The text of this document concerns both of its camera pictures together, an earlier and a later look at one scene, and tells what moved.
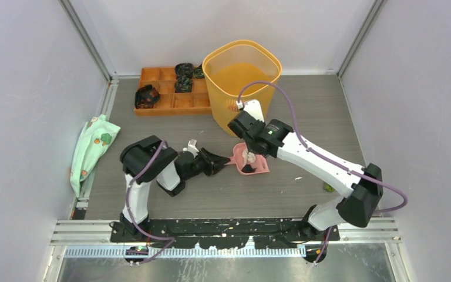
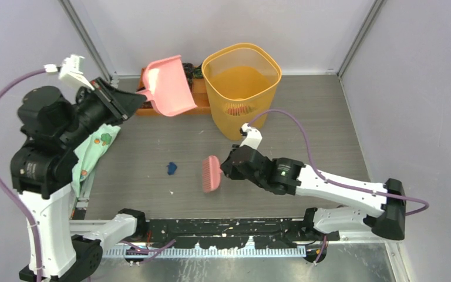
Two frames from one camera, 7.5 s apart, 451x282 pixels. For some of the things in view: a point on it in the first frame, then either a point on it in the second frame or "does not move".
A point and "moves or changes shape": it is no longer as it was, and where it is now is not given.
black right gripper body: [249, 144] → [234, 173]
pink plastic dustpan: [247, 162] moves or changes shape
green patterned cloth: [98, 136] does not move
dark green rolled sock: [198, 72] does not move
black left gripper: [214, 163] → [123, 103]
